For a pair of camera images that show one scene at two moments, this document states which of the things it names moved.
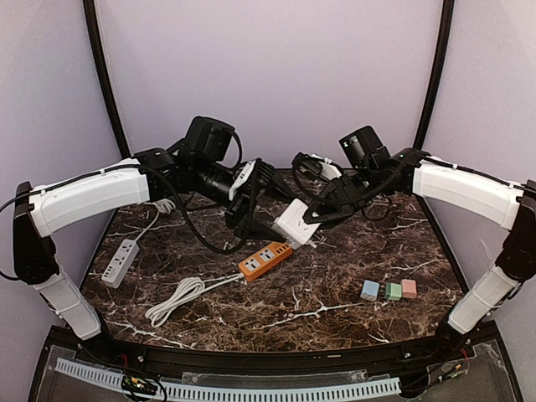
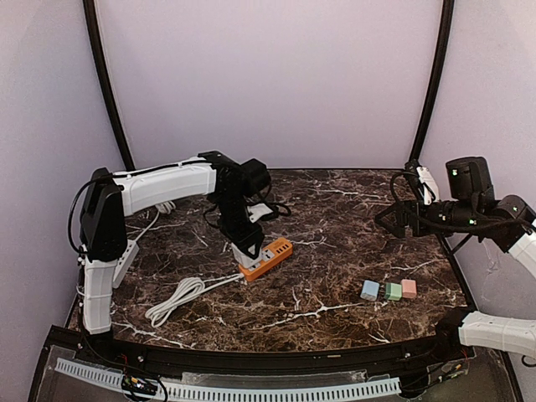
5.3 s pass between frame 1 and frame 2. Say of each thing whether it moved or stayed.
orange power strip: stayed
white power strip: stayed
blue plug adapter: stayed
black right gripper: moved
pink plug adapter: stayed
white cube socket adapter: moved
